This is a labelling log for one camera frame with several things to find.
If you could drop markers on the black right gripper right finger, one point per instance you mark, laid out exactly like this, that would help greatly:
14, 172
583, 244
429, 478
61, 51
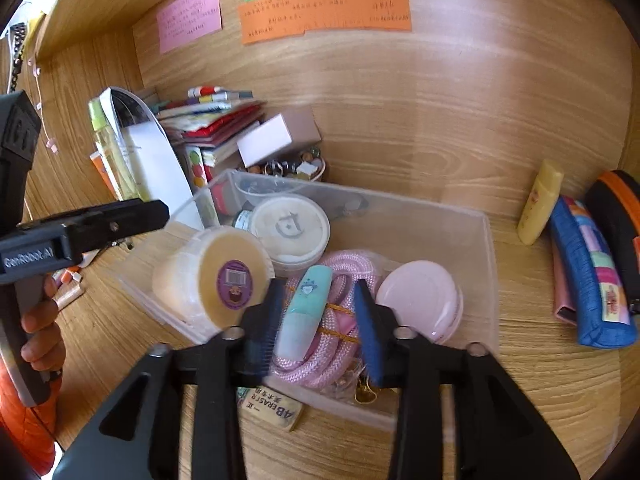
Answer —
499, 432

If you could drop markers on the pink lip balm stick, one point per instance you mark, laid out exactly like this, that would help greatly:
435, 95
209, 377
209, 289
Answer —
67, 294

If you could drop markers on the teal small tube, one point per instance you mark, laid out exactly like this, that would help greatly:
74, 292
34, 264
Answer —
304, 314

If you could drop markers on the orange sticky note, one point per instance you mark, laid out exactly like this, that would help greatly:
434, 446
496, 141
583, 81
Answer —
264, 20

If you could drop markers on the small yellow lotion bottle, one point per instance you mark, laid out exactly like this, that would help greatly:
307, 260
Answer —
541, 201

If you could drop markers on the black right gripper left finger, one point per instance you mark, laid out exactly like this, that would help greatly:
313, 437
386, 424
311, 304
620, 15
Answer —
135, 433

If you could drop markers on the white rectangular box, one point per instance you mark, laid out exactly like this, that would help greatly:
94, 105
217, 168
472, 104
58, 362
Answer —
291, 130

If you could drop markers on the yellow green spray bottle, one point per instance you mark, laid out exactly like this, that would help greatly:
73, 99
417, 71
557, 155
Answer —
107, 143

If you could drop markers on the black orange zip case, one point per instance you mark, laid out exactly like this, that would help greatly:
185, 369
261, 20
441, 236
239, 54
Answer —
613, 203

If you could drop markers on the orange sunscreen tube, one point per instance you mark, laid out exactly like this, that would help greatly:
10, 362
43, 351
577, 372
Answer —
98, 163

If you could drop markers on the clear plastic storage bin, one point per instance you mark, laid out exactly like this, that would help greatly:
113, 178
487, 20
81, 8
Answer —
371, 235

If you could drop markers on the pink round compact case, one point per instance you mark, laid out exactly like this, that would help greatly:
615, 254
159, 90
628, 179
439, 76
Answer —
424, 296

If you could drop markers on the white eraser block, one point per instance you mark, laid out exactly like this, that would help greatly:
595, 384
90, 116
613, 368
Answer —
270, 406

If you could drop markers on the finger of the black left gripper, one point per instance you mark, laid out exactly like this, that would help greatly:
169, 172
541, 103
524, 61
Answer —
95, 227

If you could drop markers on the blue patchwork pouch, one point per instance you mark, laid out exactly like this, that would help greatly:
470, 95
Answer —
602, 315

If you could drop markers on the pink sticky note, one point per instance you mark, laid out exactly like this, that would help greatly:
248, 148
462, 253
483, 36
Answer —
183, 21

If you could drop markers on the orange jacket sleeve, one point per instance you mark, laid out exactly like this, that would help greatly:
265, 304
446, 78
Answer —
30, 429

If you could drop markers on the stack of books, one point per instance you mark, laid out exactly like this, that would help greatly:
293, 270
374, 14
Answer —
201, 123

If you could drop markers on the white round cream jar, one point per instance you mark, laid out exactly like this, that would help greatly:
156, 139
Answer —
294, 231

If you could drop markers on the person left hand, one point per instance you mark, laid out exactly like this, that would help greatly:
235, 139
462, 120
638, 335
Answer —
45, 350

